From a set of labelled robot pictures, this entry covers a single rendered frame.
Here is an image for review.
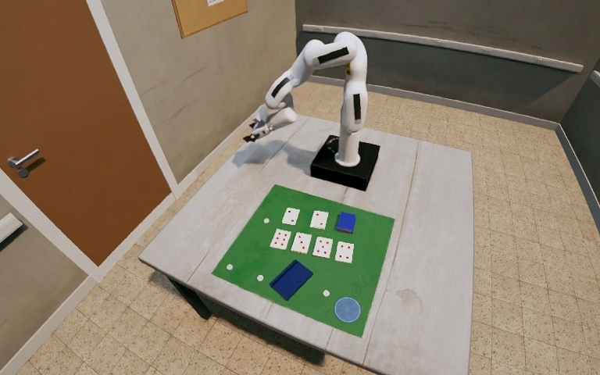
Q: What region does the green felt card mat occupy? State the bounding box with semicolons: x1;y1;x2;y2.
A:
212;184;395;338

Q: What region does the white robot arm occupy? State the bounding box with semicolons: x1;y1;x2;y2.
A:
252;32;368;166

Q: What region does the blue round disc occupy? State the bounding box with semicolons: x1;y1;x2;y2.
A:
334;298;360;323

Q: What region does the white card with red dots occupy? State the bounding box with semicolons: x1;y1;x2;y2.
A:
270;230;291;250
335;241;354;263
291;233;312;254
312;237;333;258

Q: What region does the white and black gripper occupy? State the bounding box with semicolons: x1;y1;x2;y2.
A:
243;120;272;142

